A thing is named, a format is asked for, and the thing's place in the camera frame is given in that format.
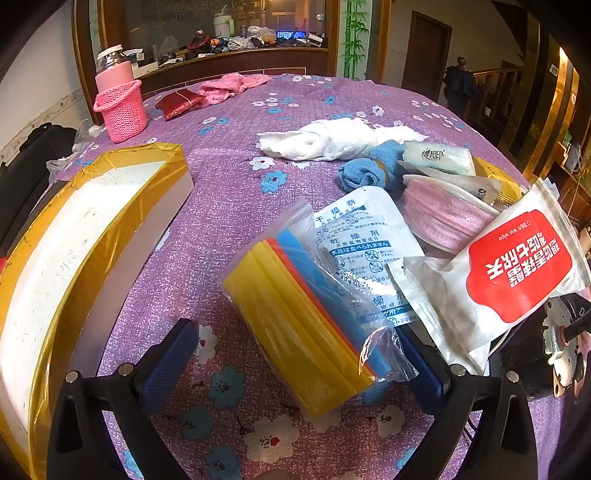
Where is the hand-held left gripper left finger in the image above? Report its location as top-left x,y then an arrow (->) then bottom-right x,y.
46,318 -> 200,480

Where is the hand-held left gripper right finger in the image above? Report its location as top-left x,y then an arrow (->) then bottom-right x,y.
396,323 -> 541,480

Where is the clear bag of coloured cloths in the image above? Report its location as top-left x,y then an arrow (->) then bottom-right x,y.
222,198 -> 419,418

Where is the wet wipe pack red label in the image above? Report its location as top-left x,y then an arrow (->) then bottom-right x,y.
436,178 -> 591,365

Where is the pink ribbon spool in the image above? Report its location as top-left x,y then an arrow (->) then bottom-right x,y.
399,174 -> 502,254

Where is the white desiccant packet blue print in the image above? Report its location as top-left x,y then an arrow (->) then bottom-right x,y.
314,185 -> 426,328

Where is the white foam box yellow tape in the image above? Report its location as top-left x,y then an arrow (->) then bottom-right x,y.
0,142 -> 195,480

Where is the blue towel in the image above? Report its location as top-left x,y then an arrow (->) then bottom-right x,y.
337,140 -> 407,191

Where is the white tissue pack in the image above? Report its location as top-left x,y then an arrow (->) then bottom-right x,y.
403,141 -> 476,176

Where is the metal electric motor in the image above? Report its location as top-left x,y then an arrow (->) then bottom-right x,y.
489,293 -> 591,402

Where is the purple floral tablecloth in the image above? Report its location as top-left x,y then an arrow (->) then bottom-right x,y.
46,73 -> 591,480

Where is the yellow packet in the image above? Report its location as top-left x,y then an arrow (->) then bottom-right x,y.
472,157 -> 525,201

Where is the black bag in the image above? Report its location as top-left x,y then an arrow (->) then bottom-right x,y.
0,122 -> 79,259

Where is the pink knitted bottle holder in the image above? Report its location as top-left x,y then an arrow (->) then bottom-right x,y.
93,79 -> 148,144

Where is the white towel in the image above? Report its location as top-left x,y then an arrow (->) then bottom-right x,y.
257,117 -> 428,162

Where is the red satin pouch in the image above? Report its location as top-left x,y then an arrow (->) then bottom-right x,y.
154,89 -> 206,121

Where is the pink cloth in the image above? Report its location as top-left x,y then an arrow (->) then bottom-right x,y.
198,72 -> 273,104

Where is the wooden stair railing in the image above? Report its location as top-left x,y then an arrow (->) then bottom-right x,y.
471,67 -> 525,139

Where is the pink water bottle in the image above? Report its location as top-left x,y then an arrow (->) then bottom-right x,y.
95,45 -> 139,95

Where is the wooden counter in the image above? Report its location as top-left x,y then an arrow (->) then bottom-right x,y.
74,0 -> 342,125

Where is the brown wooden door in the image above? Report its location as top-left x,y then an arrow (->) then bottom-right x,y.
402,11 -> 453,102

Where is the bamboo painted pillar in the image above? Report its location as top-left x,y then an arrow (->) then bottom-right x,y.
337,0 -> 372,81

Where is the dark jacket on post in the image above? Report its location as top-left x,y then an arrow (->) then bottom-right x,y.
443,56 -> 476,121

